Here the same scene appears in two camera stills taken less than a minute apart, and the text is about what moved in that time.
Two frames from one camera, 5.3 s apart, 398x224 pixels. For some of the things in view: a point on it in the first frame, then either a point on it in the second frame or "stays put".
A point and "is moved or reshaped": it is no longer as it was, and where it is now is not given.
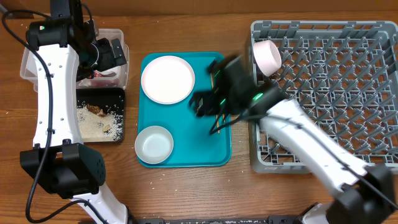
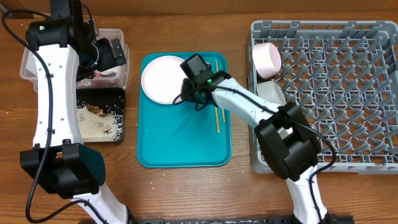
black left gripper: x=109 y=60 stays put
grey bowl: x=153 y=144 is moved or reshaped
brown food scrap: x=96 y=110 stays put
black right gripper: x=205 y=102 -> x=191 y=91
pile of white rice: x=98 y=126 stays put
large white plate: x=168 y=79 stays put
